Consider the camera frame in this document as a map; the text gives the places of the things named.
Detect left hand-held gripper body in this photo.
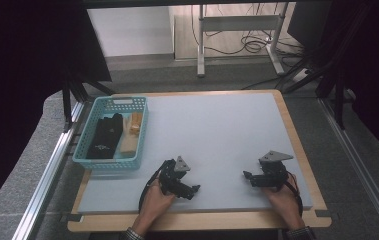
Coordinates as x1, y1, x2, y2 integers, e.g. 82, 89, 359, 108
159, 155, 195, 201

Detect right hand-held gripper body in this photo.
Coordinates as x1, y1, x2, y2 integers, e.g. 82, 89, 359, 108
250, 150, 295, 192

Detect cream glove with orange fingers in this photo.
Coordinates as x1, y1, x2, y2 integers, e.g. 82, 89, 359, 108
119, 111, 144, 158

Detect black glove with white print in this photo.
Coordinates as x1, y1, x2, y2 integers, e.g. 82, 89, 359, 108
85, 112, 125, 160

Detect teal plastic basket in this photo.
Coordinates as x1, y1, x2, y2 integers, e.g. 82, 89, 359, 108
72, 95, 150, 171

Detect person's right hand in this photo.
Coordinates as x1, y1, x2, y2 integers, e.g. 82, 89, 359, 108
262, 181, 307, 232

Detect person's left hand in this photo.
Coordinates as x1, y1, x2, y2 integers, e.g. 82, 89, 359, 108
138, 179, 177, 233

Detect black tripod stand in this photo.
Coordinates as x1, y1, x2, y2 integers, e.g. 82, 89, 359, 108
282, 49, 349, 132
61, 69, 117, 133

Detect white power strip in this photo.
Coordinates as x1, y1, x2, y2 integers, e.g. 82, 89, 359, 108
291, 67, 310, 83

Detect white metal stand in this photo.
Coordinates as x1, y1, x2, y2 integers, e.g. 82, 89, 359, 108
196, 3, 287, 78

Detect black curtain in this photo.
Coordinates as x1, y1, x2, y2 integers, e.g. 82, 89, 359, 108
286, 0, 379, 165
0, 0, 113, 222

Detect red and black gripper cable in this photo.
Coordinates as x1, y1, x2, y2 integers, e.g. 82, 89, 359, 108
284, 171, 305, 218

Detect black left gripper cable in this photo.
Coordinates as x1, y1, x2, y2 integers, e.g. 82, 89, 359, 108
138, 169, 165, 215

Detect aluminium rail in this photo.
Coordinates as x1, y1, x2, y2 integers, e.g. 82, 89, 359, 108
11, 100, 87, 240
319, 97, 379, 232

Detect black floor cables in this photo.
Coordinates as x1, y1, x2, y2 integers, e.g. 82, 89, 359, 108
190, 3, 309, 91

